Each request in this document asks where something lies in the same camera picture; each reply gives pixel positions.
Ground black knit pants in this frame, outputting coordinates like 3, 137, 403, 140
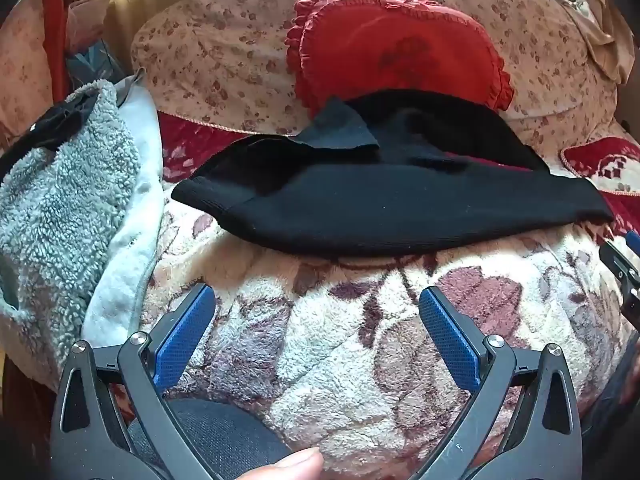
171, 90, 613, 258

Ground black garment on fleece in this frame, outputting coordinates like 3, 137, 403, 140
0, 92, 98, 179

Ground grey fleece garment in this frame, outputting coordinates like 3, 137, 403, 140
1, 80, 140, 389

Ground white cloth under fleece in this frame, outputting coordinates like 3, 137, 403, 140
81, 70, 164, 348

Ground floral beige quilt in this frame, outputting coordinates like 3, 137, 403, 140
130, 0, 636, 133

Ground red and cream plush blanket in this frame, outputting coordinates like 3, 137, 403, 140
142, 124, 639, 479

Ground beige curtain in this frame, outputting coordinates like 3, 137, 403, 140
562, 0, 636, 84

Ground red ruffled heart pillow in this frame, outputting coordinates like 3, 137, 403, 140
285, 0, 514, 114

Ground person's left hand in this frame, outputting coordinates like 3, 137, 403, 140
238, 448, 323, 480

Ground person's dark trouser leg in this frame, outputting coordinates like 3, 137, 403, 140
111, 392, 290, 479

